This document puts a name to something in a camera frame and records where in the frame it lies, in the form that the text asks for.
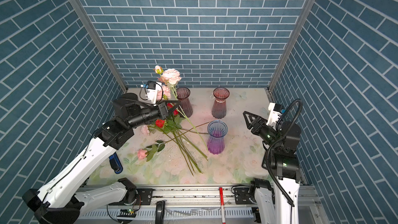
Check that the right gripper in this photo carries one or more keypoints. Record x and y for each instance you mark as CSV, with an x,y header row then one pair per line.
x,y
255,123

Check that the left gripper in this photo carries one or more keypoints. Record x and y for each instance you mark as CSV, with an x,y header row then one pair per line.
x,y
163,111

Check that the pink carnation spray stem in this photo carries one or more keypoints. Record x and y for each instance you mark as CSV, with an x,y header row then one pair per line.
x,y
168,78

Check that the red rose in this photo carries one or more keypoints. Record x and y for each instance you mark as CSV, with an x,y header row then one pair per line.
x,y
160,123

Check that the purple blue gradient vase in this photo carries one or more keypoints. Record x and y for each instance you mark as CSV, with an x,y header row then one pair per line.
x,y
217,131

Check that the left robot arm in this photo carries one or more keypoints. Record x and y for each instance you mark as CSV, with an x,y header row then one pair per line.
x,y
59,202

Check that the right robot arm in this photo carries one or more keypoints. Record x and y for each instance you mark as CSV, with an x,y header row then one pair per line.
x,y
283,167

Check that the dark purple glass vase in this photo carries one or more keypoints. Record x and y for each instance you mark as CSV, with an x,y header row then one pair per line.
x,y
183,94

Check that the pink glass vase with ribbon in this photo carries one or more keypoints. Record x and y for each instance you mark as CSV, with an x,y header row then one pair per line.
x,y
219,109

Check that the red carnation stem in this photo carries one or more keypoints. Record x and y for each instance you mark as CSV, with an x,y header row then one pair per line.
x,y
173,108

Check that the pink rose on table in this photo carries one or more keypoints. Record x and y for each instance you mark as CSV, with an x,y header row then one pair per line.
x,y
176,134

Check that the blue black handheld device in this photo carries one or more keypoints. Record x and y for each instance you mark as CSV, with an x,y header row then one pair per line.
x,y
115,163

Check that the red white marker pen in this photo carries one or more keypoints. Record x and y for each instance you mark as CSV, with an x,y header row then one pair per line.
x,y
223,214

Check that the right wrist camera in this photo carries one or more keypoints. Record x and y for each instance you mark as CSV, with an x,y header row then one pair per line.
x,y
275,112

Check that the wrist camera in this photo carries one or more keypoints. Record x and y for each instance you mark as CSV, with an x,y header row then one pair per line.
x,y
152,89
275,112

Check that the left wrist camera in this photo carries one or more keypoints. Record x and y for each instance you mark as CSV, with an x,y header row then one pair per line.
x,y
152,89

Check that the aluminium mounting rail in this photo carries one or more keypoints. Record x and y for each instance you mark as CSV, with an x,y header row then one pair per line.
x,y
192,196

